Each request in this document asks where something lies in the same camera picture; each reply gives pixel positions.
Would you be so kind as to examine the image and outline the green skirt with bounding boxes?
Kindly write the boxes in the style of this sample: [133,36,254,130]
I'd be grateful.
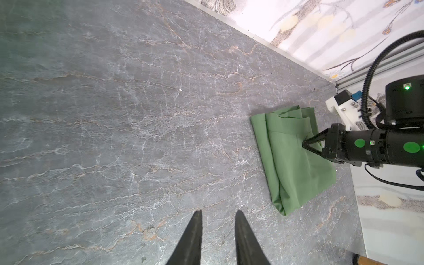
[251,106,337,216]

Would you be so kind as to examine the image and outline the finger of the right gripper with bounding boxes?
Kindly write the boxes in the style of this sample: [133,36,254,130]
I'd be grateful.
[302,144,322,157]
[303,128,329,146]

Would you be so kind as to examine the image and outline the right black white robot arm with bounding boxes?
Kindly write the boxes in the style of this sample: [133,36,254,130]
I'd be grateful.
[302,75,424,168]

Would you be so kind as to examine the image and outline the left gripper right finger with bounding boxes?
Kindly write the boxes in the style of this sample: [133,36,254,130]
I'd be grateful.
[235,210,270,265]

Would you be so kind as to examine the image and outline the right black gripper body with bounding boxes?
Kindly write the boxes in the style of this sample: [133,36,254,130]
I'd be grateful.
[321,123,373,166]

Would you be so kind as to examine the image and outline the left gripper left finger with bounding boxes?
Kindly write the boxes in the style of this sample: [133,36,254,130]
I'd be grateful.
[166,210,203,265]

